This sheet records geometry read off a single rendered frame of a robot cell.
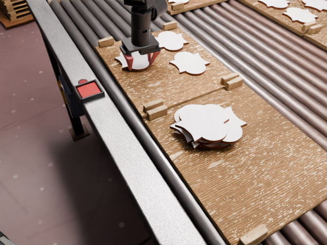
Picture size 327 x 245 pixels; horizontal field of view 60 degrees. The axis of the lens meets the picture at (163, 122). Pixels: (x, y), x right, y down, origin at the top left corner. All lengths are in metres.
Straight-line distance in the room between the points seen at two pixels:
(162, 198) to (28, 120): 1.77
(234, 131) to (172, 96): 0.24
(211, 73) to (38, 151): 1.42
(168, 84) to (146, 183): 0.35
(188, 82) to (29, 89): 1.87
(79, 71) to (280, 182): 0.71
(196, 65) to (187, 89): 0.12
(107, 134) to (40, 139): 1.38
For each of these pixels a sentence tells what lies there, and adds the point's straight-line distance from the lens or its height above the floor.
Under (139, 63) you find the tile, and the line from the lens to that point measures 0.97.
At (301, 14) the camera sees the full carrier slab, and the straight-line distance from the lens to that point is 1.41.
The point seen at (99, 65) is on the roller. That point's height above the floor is 0.92.
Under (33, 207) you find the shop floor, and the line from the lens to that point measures 1.83.
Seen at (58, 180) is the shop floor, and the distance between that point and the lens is 1.88.
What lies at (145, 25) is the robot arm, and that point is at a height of 1.11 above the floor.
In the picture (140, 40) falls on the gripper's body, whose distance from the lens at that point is 0.87.
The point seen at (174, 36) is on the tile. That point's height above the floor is 0.95.
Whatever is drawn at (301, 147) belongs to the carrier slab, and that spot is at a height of 0.94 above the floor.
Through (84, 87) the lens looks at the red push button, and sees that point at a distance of 0.93.
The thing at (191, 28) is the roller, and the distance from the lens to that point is 1.25.
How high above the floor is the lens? 1.49
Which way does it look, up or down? 46 degrees down
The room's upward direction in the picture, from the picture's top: straight up
